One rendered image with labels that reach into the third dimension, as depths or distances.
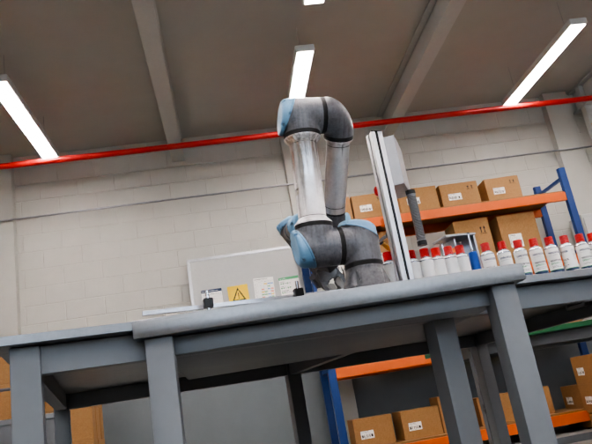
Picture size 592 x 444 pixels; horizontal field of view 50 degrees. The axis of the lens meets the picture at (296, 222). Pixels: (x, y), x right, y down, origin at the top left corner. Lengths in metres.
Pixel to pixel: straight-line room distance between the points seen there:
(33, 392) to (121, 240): 5.61
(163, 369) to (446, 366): 0.70
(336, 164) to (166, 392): 0.99
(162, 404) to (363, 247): 0.79
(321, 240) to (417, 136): 5.81
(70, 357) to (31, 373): 0.08
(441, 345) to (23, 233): 6.03
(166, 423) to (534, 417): 0.80
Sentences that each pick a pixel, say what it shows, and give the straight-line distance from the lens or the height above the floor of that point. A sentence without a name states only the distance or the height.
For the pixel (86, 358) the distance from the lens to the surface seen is 1.48.
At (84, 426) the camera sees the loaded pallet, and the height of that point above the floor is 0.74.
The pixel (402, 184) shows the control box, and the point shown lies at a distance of 2.30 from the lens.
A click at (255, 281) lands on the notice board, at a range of 6.68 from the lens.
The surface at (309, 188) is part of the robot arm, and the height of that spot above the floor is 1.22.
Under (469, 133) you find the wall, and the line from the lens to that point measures 7.85.
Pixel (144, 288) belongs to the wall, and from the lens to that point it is 6.86.
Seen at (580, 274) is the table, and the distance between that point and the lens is 1.94.
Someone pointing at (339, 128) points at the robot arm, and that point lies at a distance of 2.03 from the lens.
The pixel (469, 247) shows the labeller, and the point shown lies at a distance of 2.67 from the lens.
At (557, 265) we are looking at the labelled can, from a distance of 2.73.
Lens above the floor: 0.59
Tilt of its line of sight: 16 degrees up
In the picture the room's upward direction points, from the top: 10 degrees counter-clockwise
